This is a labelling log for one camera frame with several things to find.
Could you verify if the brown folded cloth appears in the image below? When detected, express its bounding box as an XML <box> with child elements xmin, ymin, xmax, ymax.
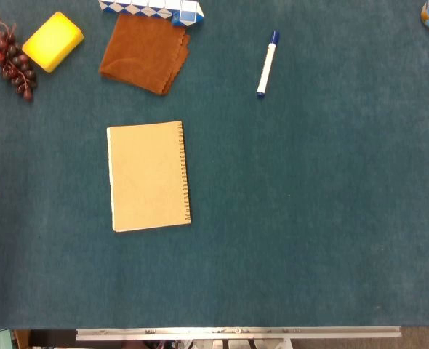
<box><xmin>98</xmin><ymin>13</ymin><xmax>192</xmax><ymax>96</ymax></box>

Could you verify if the teal felt table cover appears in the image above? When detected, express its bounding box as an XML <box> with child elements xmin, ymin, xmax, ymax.
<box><xmin>0</xmin><ymin>0</ymin><xmax>429</xmax><ymax>330</ymax></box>

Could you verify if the blue white snake puzzle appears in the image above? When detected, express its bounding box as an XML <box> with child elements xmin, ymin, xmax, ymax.
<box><xmin>97</xmin><ymin>0</ymin><xmax>205</xmax><ymax>27</ymax></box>

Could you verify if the dark red grape bunch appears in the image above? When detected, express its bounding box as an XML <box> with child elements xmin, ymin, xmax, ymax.
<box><xmin>0</xmin><ymin>20</ymin><xmax>38</xmax><ymax>103</ymax></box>

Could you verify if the kraft cover spiral notebook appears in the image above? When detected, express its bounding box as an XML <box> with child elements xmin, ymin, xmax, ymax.
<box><xmin>106</xmin><ymin>120</ymin><xmax>192</xmax><ymax>233</ymax></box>

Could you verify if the blue white marker pen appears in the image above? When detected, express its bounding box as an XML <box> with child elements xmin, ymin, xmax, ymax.
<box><xmin>256</xmin><ymin>30</ymin><xmax>281</xmax><ymax>99</ymax></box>

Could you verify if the yellow sponge block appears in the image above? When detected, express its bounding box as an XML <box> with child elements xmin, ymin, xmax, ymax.
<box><xmin>21</xmin><ymin>11</ymin><xmax>84</xmax><ymax>73</ymax></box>

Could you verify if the aluminium table edge rail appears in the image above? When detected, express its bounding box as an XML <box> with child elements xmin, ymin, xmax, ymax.
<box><xmin>75</xmin><ymin>326</ymin><xmax>402</xmax><ymax>342</ymax></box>

